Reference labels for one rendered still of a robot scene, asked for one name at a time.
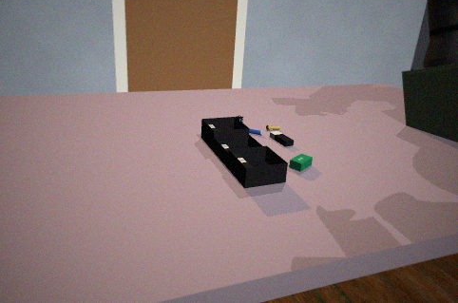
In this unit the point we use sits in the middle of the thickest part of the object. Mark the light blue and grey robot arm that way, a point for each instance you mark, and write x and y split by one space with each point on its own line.
443 33

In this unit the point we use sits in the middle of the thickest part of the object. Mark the black rack of bins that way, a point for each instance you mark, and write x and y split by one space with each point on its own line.
251 163

